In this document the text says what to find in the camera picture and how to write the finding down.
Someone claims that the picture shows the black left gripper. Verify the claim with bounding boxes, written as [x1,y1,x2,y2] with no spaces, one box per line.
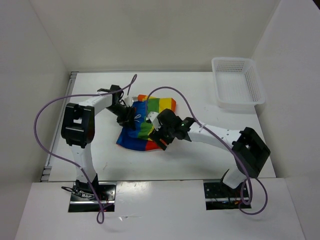
[106,103,136,131]

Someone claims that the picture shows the rainbow striped shorts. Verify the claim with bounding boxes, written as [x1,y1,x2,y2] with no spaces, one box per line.
[116,94,177,152]

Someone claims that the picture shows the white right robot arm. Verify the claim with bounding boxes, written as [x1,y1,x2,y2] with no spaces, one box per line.
[146,109,271,197]

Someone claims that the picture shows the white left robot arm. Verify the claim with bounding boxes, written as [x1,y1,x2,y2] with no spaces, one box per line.
[61,84,136,200]

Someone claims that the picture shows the white plastic basket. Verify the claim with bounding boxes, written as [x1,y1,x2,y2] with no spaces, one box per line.
[211,57,266,109]

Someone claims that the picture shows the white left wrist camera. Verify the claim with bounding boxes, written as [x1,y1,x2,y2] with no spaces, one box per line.
[123,96,134,107]

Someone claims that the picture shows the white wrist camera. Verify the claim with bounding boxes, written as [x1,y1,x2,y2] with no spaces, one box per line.
[146,111,162,131]
[123,96,134,107]

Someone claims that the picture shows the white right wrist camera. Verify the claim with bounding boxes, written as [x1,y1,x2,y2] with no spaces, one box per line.
[146,111,162,131]

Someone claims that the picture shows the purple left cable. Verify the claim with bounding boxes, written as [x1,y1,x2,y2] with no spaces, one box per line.
[33,73,138,224]

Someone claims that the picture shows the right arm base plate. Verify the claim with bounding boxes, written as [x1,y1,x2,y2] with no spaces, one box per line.
[203,179,243,211]

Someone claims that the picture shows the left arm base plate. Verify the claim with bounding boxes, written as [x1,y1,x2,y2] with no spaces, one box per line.
[62,181,117,213]

